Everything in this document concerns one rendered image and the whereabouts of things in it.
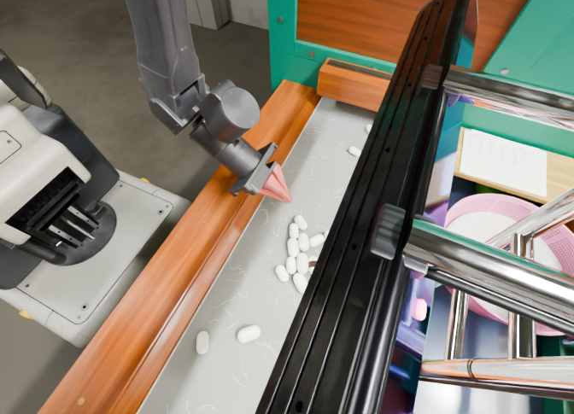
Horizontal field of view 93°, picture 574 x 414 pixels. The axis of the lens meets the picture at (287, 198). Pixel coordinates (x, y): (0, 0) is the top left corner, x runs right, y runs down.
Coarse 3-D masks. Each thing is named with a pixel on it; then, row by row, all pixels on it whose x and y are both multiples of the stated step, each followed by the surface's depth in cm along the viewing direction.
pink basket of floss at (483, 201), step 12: (456, 204) 55; (468, 204) 57; (480, 204) 58; (492, 204) 58; (504, 204) 57; (516, 204) 56; (528, 204) 55; (456, 216) 58; (516, 216) 58; (564, 228) 52; (552, 240) 54; (564, 240) 53; (564, 252) 53; (564, 264) 52; (468, 300) 49; (480, 312) 50; (492, 312) 44; (540, 324) 47
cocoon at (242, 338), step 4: (244, 328) 45; (248, 328) 44; (252, 328) 44; (256, 328) 44; (240, 332) 44; (244, 332) 44; (248, 332) 44; (252, 332) 44; (256, 332) 44; (260, 332) 44; (240, 336) 43; (244, 336) 43; (248, 336) 43; (252, 336) 44; (256, 336) 44; (240, 340) 43; (244, 340) 43; (248, 340) 44
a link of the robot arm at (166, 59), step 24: (144, 0) 27; (168, 0) 28; (144, 24) 30; (168, 24) 29; (144, 48) 32; (168, 48) 31; (192, 48) 35; (144, 72) 35; (168, 72) 33; (192, 72) 37; (144, 96) 39; (168, 96) 36; (192, 96) 40
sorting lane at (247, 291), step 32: (320, 128) 70; (352, 128) 70; (288, 160) 65; (320, 160) 65; (352, 160) 65; (320, 192) 60; (256, 224) 56; (288, 224) 56; (320, 224) 56; (256, 256) 53; (288, 256) 53; (224, 288) 49; (256, 288) 49; (288, 288) 49; (192, 320) 46; (224, 320) 47; (256, 320) 47; (288, 320) 47; (192, 352) 44; (224, 352) 44; (256, 352) 44; (160, 384) 42; (192, 384) 42; (224, 384) 42; (256, 384) 42
